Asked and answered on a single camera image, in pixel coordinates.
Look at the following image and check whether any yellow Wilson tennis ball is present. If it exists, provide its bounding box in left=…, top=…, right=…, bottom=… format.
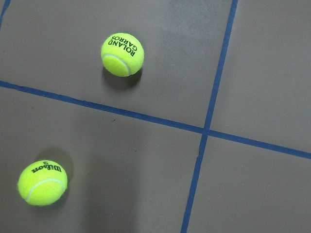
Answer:
left=17, top=160, right=68, bottom=206

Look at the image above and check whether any yellow Roland Garros tennis ball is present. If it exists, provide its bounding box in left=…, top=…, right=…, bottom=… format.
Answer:
left=101, top=33, right=144, bottom=77

